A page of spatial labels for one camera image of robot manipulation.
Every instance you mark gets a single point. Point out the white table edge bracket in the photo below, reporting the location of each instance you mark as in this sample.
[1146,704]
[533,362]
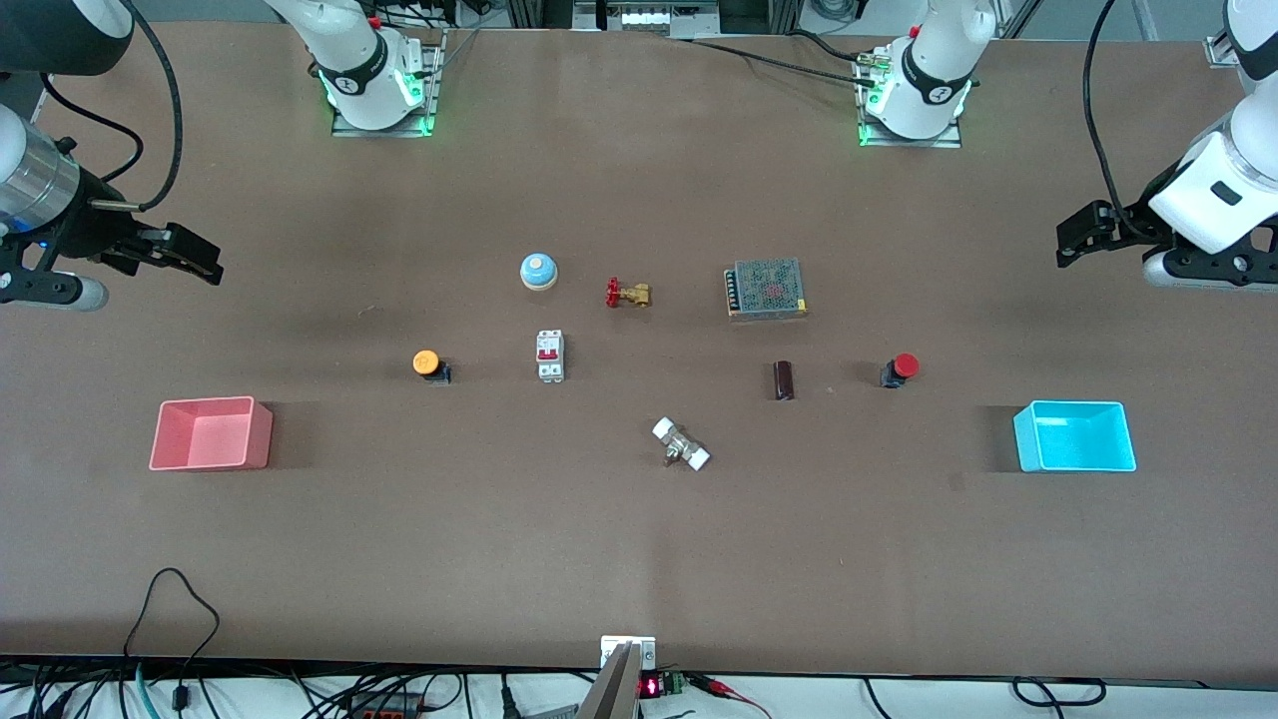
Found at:
[611,647]

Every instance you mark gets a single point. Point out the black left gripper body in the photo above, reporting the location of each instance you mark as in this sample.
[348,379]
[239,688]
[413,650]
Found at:
[1135,223]

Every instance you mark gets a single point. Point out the red digit display module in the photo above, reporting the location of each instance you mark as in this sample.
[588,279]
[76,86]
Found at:
[656,685]

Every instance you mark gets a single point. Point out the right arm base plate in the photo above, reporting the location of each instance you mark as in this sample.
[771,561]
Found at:
[431,90]

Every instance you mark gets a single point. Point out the red alligator clip lead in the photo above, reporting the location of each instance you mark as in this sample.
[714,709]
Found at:
[727,689]

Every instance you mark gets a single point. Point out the pink plastic box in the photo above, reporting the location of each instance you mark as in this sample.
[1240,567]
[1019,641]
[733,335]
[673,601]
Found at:
[212,436]

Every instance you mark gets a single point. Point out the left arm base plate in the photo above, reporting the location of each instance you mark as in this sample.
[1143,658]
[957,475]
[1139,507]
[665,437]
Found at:
[949,142]

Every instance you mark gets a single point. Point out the yellow push button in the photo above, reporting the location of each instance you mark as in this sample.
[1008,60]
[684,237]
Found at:
[426,363]

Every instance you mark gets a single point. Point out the red push button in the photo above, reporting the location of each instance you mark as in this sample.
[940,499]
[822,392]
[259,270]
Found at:
[905,364]

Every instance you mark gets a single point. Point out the aluminium frame profile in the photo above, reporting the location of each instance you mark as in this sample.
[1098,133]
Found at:
[1224,50]

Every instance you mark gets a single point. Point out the cyan plastic box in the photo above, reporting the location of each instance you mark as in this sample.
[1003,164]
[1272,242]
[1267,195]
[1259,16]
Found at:
[1076,439]

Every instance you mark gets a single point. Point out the white circuit breaker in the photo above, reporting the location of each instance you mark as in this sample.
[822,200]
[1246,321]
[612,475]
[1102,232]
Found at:
[550,357]

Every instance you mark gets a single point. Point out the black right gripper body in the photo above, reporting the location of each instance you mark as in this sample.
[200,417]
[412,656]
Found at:
[88,228]

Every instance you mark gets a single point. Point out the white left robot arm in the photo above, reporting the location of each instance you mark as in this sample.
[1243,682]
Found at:
[934,82]

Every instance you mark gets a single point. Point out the dark brown capacitor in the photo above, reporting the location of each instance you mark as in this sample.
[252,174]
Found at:
[784,380]

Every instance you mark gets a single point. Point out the metal mesh power supply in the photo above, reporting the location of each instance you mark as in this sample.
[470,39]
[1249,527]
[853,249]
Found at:
[767,289]

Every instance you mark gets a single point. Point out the white electronics unit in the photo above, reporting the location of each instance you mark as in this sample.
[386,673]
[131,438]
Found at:
[644,16]

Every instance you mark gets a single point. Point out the metal fitting white caps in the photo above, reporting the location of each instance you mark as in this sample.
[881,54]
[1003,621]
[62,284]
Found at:
[681,444]

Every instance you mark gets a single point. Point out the blue service bell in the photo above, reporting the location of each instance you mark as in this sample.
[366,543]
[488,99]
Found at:
[538,272]

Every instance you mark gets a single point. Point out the grey camera support bar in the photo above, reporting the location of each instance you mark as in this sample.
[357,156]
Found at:
[611,691]

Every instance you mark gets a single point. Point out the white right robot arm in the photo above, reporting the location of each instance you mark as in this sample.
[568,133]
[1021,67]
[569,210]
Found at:
[351,62]

